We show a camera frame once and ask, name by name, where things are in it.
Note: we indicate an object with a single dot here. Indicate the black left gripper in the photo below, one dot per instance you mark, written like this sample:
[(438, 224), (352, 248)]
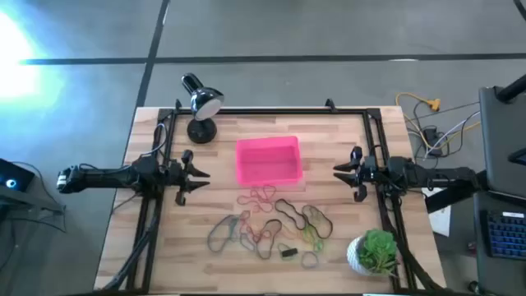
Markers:
[(176, 177)]

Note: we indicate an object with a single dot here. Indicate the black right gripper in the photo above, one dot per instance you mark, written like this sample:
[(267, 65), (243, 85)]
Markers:
[(370, 172)]

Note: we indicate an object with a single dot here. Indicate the dark grey rubber band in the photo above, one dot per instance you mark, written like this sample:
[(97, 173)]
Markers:
[(210, 242)]

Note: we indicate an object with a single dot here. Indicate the pink translucent plastic bin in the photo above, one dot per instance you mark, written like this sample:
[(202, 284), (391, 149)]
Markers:
[(267, 160)]

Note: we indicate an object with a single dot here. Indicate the yellow thin rubber band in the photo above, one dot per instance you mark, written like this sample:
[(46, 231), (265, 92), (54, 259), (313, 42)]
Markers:
[(293, 236), (306, 234)]

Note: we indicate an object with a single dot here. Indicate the blue wide rubber band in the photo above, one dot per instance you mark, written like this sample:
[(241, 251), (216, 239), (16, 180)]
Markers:
[(242, 242)]

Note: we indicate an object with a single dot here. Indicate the green thin rubber band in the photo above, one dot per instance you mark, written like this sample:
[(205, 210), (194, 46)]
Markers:
[(318, 246)]

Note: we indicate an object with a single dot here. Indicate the small red rubber band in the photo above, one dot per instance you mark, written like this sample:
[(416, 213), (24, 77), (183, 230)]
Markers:
[(257, 238)]

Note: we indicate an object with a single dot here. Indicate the grey-blue rubber band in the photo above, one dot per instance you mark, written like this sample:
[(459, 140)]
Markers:
[(302, 260)]

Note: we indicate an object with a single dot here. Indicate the green wide rubber band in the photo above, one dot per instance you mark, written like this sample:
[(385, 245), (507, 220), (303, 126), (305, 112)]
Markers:
[(280, 248)]

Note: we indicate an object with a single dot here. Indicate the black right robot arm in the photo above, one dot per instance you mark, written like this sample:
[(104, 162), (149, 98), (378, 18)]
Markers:
[(431, 177)]

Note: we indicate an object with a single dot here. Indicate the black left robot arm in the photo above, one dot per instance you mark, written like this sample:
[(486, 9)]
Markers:
[(102, 178)]

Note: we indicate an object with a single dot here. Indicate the black desk lamp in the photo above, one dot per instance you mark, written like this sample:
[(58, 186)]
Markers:
[(203, 103)]

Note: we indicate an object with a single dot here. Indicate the succulent in white pot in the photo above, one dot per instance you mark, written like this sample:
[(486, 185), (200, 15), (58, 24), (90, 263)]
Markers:
[(376, 251)]

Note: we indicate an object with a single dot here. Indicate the black power adapter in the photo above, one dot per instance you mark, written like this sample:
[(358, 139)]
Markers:
[(431, 135)]

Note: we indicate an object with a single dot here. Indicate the white paper sheet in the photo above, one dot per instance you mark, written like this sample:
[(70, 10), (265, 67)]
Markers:
[(441, 222)]

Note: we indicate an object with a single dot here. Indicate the black desk leg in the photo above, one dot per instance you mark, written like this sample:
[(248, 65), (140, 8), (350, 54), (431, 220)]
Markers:
[(452, 197)]

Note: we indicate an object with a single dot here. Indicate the grey desk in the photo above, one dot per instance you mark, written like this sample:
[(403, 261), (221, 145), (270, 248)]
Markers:
[(481, 246)]

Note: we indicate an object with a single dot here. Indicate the dark grey cart top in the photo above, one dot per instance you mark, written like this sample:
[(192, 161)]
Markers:
[(501, 144)]

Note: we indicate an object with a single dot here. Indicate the backlit computer keyboard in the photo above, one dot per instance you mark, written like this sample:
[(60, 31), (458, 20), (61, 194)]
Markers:
[(507, 236)]

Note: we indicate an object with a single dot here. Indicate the grey metal stand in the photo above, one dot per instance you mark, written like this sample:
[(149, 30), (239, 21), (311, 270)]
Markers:
[(24, 201)]

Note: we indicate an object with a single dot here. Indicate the black device with blue light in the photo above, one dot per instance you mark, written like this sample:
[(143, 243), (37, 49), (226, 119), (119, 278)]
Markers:
[(20, 177)]

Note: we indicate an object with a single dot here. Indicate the black pole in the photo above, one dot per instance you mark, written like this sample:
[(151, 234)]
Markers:
[(511, 91)]

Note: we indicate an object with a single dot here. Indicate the black aluminium table frame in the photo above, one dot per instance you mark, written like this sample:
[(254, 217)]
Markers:
[(267, 111)]

